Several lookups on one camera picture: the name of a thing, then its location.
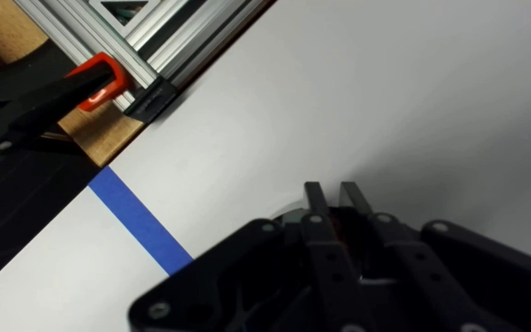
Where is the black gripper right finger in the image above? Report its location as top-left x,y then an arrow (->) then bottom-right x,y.
339,183 -> 498,332

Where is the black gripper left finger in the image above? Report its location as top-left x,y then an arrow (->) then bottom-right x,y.
300,183 -> 368,332

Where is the blue tape strip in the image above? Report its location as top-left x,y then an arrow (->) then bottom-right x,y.
88,168 -> 191,275

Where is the orange black clamp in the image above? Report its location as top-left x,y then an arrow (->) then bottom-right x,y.
0,52 -> 132,153

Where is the wooden board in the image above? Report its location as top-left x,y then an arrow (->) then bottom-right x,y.
0,0 -> 144,166

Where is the aluminium rail base frame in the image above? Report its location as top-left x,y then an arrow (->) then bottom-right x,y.
13,0 -> 276,124

